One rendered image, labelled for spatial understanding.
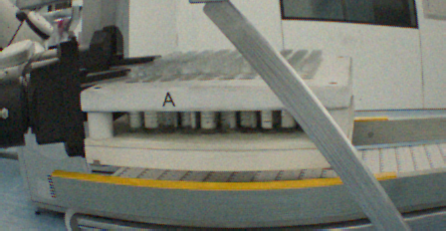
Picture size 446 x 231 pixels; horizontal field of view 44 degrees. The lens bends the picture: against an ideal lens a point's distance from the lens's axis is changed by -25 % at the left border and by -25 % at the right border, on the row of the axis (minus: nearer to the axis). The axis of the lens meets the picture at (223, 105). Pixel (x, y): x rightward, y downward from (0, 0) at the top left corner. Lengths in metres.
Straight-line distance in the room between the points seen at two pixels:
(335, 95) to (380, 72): 5.02
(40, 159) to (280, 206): 2.77
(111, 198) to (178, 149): 0.08
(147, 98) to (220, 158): 0.08
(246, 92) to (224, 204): 0.09
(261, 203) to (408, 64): 5.05
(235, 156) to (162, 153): 0.06
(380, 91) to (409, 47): 0.54
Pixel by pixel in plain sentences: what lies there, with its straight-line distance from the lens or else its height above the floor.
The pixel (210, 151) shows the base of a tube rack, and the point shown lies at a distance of 0.59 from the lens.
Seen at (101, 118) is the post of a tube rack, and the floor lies 1.00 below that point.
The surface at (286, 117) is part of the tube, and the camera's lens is 0.61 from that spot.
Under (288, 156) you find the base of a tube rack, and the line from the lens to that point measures 0.58.
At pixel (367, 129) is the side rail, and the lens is 0.83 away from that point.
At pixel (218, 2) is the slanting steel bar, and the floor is 1.10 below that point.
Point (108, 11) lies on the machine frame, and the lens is 0.89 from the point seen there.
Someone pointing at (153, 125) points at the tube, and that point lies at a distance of 0.63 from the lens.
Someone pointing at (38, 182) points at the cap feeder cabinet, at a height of 0.22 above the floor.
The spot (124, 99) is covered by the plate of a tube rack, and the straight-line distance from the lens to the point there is 0.60.
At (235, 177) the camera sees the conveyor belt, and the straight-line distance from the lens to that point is 0.74.
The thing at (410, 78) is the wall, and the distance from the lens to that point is 5.60.
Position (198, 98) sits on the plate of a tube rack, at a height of 1.02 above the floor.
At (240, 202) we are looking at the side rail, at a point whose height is 0.93.
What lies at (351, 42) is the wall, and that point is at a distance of 5.56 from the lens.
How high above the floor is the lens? 1.10
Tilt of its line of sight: 9 degrees down
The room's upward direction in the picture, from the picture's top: 3 degrees counter-clockwise
